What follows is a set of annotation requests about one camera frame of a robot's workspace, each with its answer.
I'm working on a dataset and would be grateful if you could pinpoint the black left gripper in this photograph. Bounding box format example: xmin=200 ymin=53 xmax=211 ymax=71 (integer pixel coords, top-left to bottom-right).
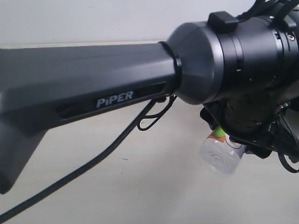
xmin=199 ymin=91 xmax=299 ymax=161

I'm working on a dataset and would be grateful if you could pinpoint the square bottle floral label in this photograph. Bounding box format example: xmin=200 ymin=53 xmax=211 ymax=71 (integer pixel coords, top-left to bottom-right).
xmin=198 ymin=126 xmax=246 ymax=177

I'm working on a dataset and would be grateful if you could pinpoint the dark grey Piper robot arm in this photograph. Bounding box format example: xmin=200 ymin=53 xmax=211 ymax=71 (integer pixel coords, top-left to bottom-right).
xmin=0 ymin=0 xmax=299 ymax=194

